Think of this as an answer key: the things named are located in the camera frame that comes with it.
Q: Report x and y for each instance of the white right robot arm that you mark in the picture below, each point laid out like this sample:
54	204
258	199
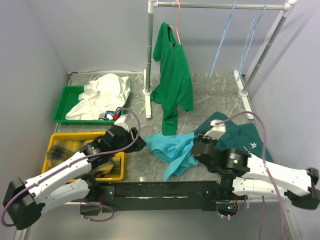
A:
242	173

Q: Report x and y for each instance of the blue wire hanger left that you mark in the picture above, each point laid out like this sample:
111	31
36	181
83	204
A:
222	40

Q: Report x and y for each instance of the green plastic tray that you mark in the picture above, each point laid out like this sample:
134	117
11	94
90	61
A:
68	99

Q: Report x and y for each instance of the yellow plastic bin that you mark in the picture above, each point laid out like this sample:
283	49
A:
85	136

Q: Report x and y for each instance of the blue wire hanger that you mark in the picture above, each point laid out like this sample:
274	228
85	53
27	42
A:
222	40
249	41

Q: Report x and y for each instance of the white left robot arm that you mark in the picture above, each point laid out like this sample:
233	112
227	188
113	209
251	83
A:
26	201

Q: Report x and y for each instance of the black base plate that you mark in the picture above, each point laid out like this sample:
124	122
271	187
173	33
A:
172	195

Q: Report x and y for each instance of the blue wire hanger right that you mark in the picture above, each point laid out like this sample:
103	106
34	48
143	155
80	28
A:
249	41

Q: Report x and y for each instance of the dark teal garment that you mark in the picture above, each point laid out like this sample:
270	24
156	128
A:
243	137

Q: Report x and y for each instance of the blue white small item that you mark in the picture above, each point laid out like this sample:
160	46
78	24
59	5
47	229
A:
109	115

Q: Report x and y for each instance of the light blue t shirt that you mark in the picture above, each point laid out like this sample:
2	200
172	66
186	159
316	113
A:
175	150

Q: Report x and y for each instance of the yellow plaid cloth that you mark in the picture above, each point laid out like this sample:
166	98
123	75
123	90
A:
62	150

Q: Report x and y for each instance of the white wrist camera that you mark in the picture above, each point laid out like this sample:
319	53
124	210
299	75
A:
217	130
123	121

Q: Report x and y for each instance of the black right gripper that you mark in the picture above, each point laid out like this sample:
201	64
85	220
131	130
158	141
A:
200	137

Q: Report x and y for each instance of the pink wire hanger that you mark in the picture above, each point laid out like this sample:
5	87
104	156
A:
177	22

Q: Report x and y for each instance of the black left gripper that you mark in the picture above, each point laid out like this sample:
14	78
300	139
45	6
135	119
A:
138	146

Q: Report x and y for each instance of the green t shirt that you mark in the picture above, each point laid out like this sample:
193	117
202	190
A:
175	88

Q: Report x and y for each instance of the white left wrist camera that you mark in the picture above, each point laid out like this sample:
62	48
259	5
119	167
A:
123	121

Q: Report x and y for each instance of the grey white clothes rack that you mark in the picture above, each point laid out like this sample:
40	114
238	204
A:
242	85

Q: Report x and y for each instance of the white shirt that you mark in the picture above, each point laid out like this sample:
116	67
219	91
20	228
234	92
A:
107	93

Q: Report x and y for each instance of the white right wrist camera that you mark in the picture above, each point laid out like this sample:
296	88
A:
217	130

